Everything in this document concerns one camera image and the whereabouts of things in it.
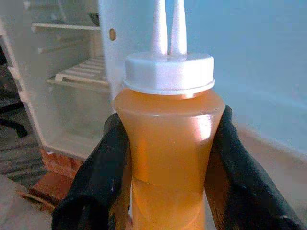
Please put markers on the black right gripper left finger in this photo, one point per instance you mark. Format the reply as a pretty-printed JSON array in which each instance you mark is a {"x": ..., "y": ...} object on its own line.
[{"x": 96, "y": 182}]

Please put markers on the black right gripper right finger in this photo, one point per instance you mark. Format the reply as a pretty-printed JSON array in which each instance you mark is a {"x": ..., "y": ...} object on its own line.
[{"x": 239, "y": 187}]

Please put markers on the orange twin-nozzle squeeze bottle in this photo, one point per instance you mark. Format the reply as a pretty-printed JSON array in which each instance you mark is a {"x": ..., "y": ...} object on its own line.
[{"x": 168, "y": 143}]

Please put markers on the light blue fridge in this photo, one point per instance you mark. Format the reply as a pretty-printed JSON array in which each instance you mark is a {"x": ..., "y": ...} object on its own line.
[{"x": 251, "y": 60}]

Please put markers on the white flat fridge shelf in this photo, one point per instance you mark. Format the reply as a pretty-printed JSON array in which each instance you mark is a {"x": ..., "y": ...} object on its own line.
[{"x": 64, "y": 26}]

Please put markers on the red brick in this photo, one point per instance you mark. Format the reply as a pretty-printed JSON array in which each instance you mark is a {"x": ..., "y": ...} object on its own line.
[
  {"x": 52, "y": 189},
  {"x": 60, "y": 165}
]

